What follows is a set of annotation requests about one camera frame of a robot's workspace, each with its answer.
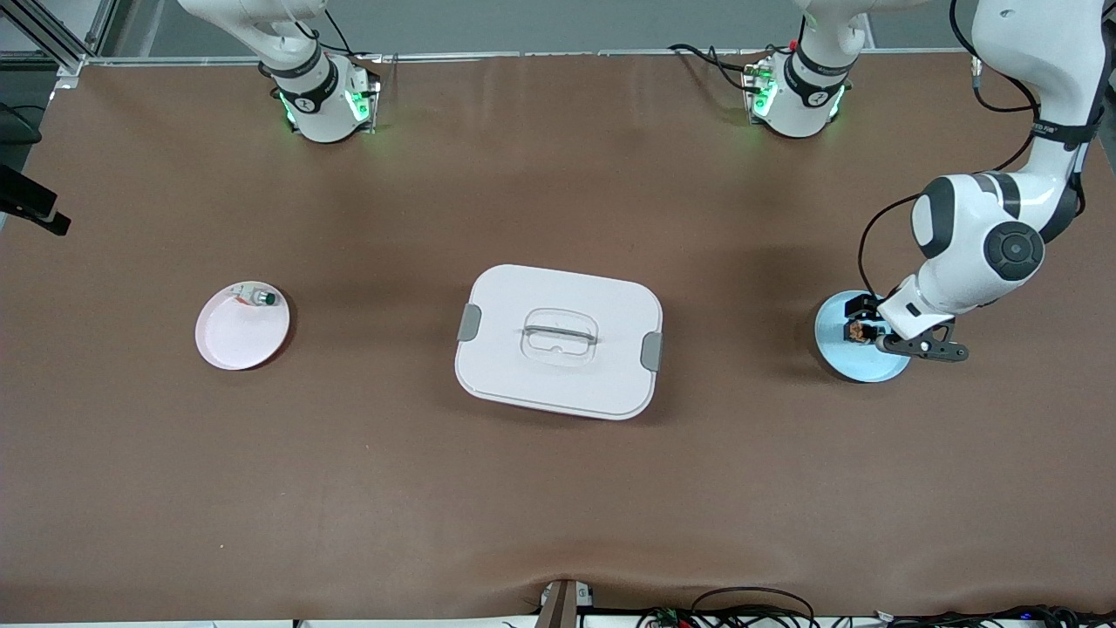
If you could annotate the pink round plate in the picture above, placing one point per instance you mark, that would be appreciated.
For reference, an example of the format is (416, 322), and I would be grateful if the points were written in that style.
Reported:
(235, 344)

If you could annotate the aluminium frame profile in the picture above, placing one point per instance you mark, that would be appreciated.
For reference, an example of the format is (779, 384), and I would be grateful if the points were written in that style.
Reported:
(65, 52)

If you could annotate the green push button switch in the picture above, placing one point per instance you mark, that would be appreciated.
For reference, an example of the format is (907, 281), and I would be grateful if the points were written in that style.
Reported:
(261, 298)

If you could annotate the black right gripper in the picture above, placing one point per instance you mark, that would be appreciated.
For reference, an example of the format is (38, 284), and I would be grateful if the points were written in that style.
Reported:
(25, 193)

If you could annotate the grey box latch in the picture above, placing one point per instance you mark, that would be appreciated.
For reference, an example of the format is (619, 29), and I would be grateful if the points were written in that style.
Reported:
(651, 351)
(469, 323)

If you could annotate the light blue round plate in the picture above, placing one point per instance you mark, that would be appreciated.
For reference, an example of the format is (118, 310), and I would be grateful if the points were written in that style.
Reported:
(837, 349)

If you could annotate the brown table mat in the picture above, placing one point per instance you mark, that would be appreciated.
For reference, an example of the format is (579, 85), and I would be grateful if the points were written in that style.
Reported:
(558, 488)

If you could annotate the black and orange switch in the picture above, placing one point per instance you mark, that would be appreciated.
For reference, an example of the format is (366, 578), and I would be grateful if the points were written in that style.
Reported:
(857, 331)

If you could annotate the white lidded storage box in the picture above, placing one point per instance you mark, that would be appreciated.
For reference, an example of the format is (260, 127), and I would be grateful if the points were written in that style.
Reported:
(602, 296)

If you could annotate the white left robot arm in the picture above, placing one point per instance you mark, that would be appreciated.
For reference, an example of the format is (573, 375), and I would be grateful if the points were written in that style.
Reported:
(968, 235)

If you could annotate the metal table edge rail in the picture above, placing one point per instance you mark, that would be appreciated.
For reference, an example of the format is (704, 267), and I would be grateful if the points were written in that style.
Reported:
(567, 54)

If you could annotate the metal table edge bracket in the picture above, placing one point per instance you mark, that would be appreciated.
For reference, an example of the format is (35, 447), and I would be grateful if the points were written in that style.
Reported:
(562, 606)

